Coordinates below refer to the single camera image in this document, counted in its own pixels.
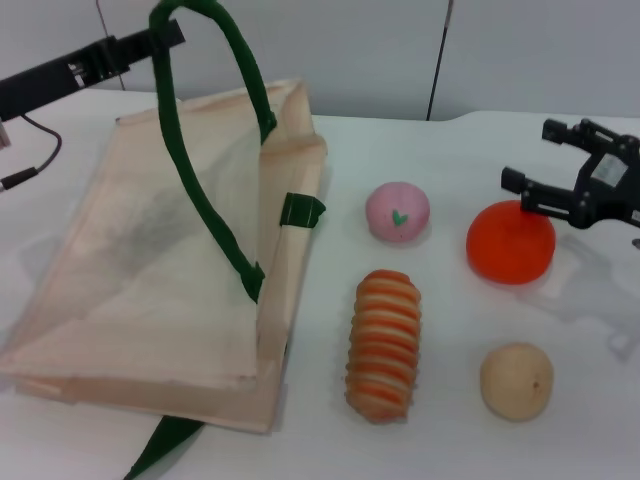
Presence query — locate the cream handbag with green handles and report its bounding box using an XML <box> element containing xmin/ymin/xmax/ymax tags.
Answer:
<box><xmin>0</xmin><ymin>0</ymin><xmax>330</xmax><ymax>480</ymax></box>

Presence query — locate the orange striped bread roll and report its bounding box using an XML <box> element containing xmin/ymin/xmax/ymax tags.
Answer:
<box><xmin>343</xmin><ymin>268</ymin><xmax>422</xmax><ymax>425</ymax></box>

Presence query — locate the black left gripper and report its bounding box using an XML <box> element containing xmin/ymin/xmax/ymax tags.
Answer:
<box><xmin>0</xmin><ymin>19</ymin><xmax>185</xmax><ymax>121</ymax></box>

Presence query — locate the dark thin background pole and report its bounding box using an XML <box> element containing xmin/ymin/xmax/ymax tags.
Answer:
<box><xmin>426</xmin><ymin>0</ymin><xmax>454</xmax><ymax>121</ymax></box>

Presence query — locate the orange fruit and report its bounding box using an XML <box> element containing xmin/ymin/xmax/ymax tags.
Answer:
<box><xmin>465</xmin><ymin>199</ymin><xmax>557</xmax><ymax>286</ymax></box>

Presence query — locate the beige round fruit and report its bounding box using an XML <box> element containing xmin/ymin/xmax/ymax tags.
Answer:
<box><xmin>479</xmin><ymin>341</ymin><xmax>555</xmax><ymax>422</ymax></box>

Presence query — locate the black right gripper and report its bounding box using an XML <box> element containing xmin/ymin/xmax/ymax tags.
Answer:
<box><xmin>501</xmin><ymin>118</ymin><xmax>640</xmax><ymax>231</ymax></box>

